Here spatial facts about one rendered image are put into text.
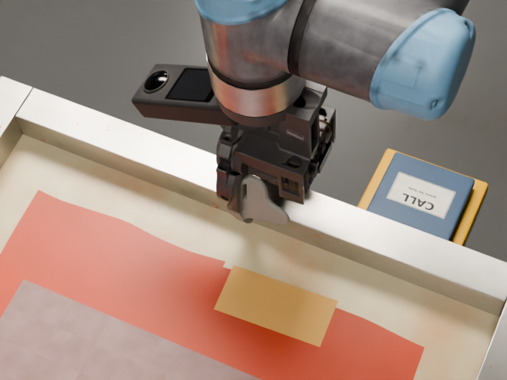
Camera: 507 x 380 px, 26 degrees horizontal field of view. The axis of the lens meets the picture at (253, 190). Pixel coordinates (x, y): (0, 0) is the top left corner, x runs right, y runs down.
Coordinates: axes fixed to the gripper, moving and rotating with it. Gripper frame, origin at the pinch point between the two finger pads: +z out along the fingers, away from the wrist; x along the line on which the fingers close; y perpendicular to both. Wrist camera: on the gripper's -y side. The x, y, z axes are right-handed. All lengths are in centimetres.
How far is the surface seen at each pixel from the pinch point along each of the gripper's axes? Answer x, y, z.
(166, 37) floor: 92, -77, 132
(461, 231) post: 14.9, 17.9, 22.4
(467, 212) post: 17.6, 17.8, 22.8
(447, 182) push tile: 19.8, 14.5, 21.5
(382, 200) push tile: 14.2, 8.6, 20.6
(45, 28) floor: 82, -106, 131
